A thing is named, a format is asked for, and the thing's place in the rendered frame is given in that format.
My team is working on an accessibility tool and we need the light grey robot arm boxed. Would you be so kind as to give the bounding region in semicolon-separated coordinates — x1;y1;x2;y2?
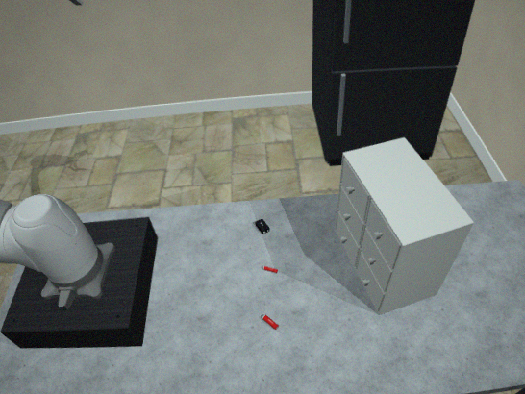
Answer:
0;194;115;310

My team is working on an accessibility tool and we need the black nine-volt battery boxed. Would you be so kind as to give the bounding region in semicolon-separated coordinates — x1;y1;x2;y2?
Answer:
256;219;270;234

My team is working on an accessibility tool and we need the small grey chest of drawers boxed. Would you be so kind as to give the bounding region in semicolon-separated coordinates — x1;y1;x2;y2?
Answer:
335;137;474;315

